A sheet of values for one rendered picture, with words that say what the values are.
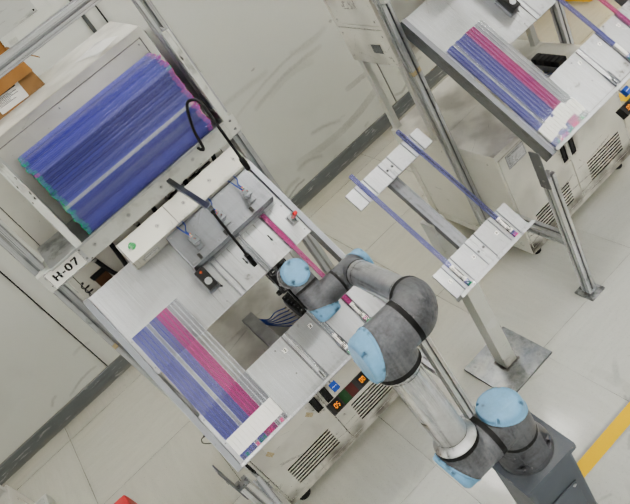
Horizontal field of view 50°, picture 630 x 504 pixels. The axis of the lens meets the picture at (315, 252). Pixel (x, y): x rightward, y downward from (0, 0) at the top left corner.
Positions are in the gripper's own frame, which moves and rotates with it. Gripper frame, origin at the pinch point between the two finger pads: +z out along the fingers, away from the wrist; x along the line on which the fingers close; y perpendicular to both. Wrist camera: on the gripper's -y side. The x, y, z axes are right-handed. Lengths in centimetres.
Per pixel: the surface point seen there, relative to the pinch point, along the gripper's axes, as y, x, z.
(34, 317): 74, 86, 162
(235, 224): 25.2, -1.7, -0.2
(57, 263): 51, 45, -7
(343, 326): -21.5, -4.1, -3.2
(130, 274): 36.5, 32.6, 8.1
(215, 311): 9.4, 21.3, 2.9
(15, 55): 96, 14, -29
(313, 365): -23.5, 11.1, -3.6
